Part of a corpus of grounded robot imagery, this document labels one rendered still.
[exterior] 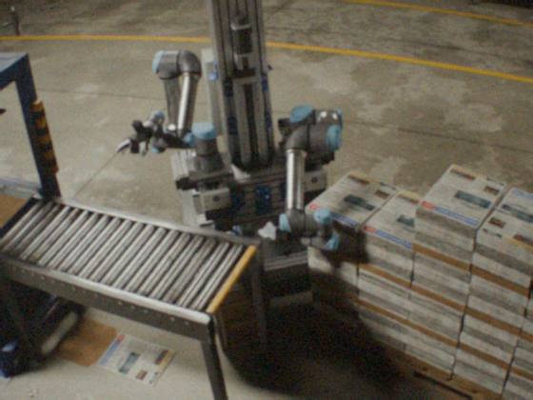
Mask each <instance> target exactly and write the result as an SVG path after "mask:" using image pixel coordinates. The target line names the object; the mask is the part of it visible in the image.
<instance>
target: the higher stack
mask: <svg viewBox="0 0 533 400"><path fill-rule="evenodd" d="M527 305H528V307H527V308H526V309H527V310H528V311H527V315H526V318H525V320H524V324H523V330H522V332H524V333H527V334H529V335H532V336H533V300H531V299H530V300H529V302H528V304H527ZM515 353H516V354H514V356H515V359H514V361H513V364H512V366H513V367H514V368H515V367H516V368H517V369H520V370H523V371H525V372H528V373H529V374H530V373H531V374H532V375H533V343H532V344H531V343H530V342H529V341H528V342H526V341H525V340H523V339H522V338H519V342H518V344H517V348H516V351H515ZM503 397H504V398H505V399H506V398H507V399H508V400H533V382H532V381H529V380H528V379H525V378H522V377H521V376H519V375H518V374H515V373H514V372H513V373H511V372H510V374H509V378H508V381H507V384H506V386H505V388H504V390H503Z"/></svg>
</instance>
